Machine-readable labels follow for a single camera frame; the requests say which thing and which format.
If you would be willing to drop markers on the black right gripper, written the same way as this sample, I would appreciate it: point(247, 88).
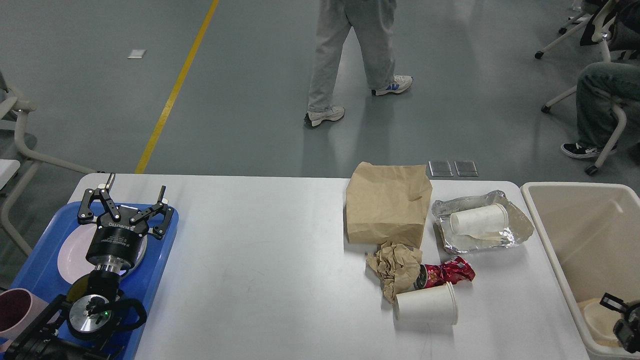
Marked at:
point(627, 328)

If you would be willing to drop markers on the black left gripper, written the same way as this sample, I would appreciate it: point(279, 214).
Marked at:
point(117, 245)

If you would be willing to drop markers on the white paper cup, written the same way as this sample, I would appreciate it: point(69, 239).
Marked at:
point(600, 320)
point(434, 305)

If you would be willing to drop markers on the brown paper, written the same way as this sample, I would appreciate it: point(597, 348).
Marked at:
point(587, 302)
point(397, 266)

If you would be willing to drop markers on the pink plate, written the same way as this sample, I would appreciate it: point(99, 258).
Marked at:
point(72, 263)

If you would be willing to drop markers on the dark teal mug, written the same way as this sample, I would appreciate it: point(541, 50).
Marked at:
point(78, 289)

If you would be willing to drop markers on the pink mug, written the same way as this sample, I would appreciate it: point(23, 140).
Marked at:
point(18, 309)

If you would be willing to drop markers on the brown paper bag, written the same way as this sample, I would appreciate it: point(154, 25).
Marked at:
point(387, 203)

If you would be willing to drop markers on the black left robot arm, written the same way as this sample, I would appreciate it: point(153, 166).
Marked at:
point(85, 291)

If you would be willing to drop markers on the light green plate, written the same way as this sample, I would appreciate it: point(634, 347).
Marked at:
point(138, 260)

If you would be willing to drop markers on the white plastic bin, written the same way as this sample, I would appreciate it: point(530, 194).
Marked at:
point(590, 232)

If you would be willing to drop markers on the blue plastic tray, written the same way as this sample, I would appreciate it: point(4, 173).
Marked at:
point(107, 323)

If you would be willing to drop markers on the white office chair left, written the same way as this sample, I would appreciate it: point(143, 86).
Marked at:
point(16, 106)

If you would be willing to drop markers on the white office chair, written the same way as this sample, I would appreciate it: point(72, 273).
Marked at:
point(613, 26)
point(16, 106)

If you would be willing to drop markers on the aluminium foil tray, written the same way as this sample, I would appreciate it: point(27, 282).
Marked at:
point(519, 228)

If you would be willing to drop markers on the white container in foil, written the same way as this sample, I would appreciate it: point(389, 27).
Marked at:
point(480, 220)

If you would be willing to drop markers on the red snack wrapper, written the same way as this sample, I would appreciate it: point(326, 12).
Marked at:
point(451, 271)

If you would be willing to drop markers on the lying white paper cup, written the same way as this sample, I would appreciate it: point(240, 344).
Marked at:
point(434, 305)

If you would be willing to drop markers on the right floor socket plate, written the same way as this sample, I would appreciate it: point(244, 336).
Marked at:
point(466, 168)

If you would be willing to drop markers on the floor socket plate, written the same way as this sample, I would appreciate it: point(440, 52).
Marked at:
point(466, 168)
point(440, 169)

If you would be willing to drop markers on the seated person in jeans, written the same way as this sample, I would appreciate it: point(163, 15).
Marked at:
point(595, 121)

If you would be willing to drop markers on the crumpled brown paper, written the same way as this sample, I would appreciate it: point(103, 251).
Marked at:
point(397, 266)

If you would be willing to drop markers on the left floor socket plate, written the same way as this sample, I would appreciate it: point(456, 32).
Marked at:
point(440, 169)

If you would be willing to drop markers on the white office chair right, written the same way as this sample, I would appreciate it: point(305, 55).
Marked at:
point(613, 26)

